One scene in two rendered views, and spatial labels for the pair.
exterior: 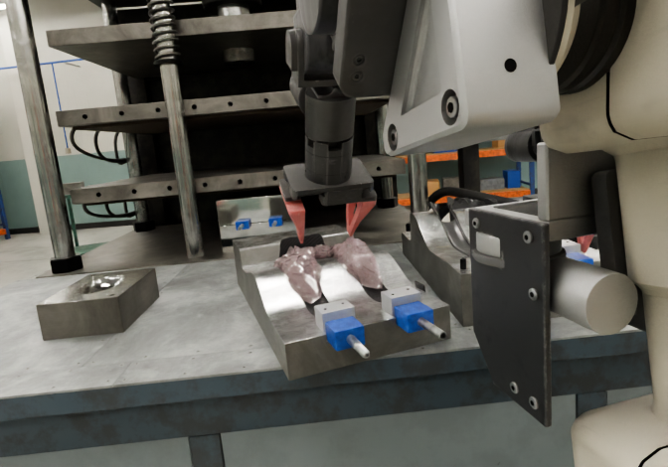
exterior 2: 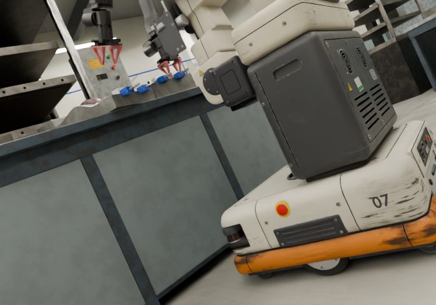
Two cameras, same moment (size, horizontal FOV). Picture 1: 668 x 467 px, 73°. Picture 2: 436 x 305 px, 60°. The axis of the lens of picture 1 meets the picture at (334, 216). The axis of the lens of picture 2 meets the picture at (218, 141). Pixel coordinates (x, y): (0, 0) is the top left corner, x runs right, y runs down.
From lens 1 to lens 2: 125 cm
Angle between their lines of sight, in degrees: 41
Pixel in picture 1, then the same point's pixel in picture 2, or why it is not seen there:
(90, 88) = not seen: outside the picture
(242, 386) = (98, 121)
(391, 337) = (139, 97)
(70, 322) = not seen: outside the picture
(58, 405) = (29, 142)
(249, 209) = not seen: hidden behind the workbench
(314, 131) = (102, 21)
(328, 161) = (108, 30)
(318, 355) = (121, 99)
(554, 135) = not seen: outside the picture
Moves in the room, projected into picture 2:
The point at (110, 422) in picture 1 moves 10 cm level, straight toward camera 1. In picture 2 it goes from (45, 159) to (65, 148)
